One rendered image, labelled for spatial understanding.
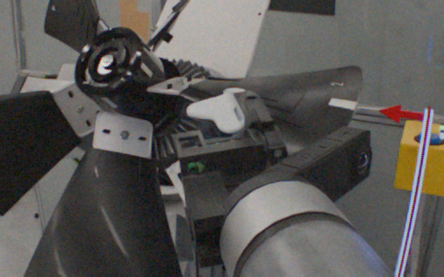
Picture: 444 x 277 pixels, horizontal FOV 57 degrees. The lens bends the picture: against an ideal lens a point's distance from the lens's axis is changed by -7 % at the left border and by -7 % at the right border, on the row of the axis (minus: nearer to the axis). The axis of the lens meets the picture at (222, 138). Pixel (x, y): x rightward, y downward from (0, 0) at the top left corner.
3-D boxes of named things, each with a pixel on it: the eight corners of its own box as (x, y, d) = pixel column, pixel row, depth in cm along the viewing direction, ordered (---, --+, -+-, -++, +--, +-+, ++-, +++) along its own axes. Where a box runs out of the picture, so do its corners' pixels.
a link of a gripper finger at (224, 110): (178, 74, 43) (192, 126, 36) (237, 67, 44) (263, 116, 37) (181, 102, 45) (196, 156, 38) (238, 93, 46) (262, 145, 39)
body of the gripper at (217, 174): (171, 127, 36) (188, 192, 25) (272, 111, 37) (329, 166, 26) (183, 209, 39) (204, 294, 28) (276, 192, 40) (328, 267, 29)
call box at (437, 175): (399, 165, 91) (405, 117, 87) (445, 172, 87) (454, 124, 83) (391, 195, 77) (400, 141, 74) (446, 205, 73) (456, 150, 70)
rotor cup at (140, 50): (98, 131, 75) (51, 98, 64) (127, 59, 79) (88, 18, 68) (168, 144, 69) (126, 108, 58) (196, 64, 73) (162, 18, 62)
